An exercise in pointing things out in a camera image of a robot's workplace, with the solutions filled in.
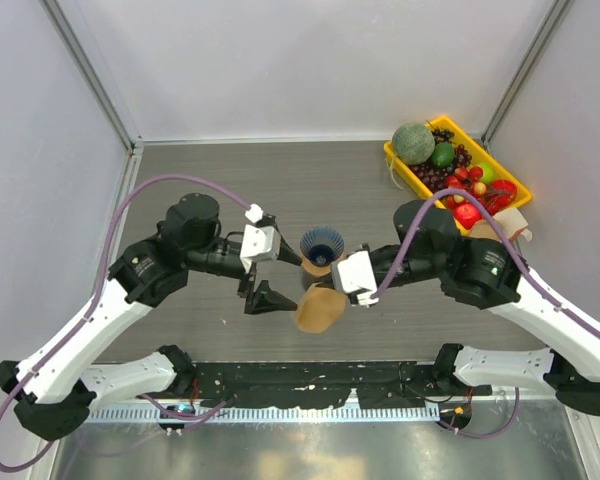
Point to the blue ribbed glass dripper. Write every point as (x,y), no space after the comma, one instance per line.
(322,245)

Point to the green netted melon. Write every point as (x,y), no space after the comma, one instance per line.
(413,143)

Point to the red tomato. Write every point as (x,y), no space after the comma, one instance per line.
(501,193)

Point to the red yellow cherries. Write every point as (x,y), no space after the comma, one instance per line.
(467,179)

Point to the brown paper coffee filter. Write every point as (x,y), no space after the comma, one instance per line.
(319,309)

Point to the yellow plastic fruit tray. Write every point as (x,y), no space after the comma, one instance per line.
(398,169)

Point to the green apple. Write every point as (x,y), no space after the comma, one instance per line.
(488,175)

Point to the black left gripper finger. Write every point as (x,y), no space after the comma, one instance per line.
(267,300)
(287,254)

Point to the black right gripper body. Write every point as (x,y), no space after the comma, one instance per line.
(377,276)

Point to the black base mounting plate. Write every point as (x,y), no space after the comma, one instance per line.
(314,385)

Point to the black grape cluster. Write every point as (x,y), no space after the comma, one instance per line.
(442,135)

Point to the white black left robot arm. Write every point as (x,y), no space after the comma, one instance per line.
(58,387)

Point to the white slotted cable duct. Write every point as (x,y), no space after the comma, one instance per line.
(350,412)

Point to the green lime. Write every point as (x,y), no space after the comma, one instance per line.
(443,155)

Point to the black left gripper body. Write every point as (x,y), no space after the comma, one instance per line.
(248,280)

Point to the glass coffee carafe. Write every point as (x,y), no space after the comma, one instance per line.
(310,282)

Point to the red apple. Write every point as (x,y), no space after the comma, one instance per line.
(467,215)

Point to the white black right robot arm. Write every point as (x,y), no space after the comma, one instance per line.
(489,275)

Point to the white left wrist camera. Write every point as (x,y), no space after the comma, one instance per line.
(259,243)

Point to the dark purple grape bunch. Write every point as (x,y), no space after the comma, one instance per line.
(432,177)

